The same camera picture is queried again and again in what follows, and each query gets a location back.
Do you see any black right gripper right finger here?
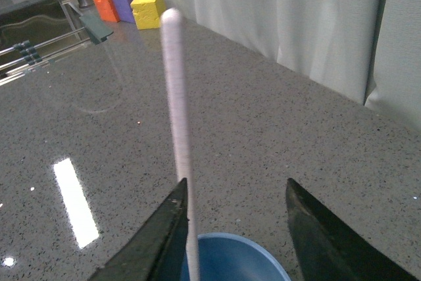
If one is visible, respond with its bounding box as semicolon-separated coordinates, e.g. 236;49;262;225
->
285;178;417;280

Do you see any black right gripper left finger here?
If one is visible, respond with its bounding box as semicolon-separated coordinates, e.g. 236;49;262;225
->
89;178;188;280

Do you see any pale wooden chopstick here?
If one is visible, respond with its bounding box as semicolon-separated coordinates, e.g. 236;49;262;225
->
161;8;201;280

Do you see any blue plastic cup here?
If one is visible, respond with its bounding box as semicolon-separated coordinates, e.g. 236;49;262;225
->
197;232;291;281

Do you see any grey-white curtain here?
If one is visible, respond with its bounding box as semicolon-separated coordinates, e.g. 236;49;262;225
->
165;0;420;129

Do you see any dark green sponge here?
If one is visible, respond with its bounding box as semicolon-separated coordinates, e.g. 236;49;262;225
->
80;14;113;45

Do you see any metal sink drying rack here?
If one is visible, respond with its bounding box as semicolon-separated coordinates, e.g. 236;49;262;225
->
1;4;91;85

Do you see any yellow foam cube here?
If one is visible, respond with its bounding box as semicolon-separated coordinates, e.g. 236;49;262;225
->
130;0;166;30

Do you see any purple foam cube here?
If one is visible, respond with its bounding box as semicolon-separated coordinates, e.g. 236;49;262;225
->
112;0;135;24

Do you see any steel kitchen sink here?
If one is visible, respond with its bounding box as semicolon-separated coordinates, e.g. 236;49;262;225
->
1;0;82;55

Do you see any orange foam cube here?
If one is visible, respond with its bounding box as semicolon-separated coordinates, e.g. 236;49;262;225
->
93;0;120;22

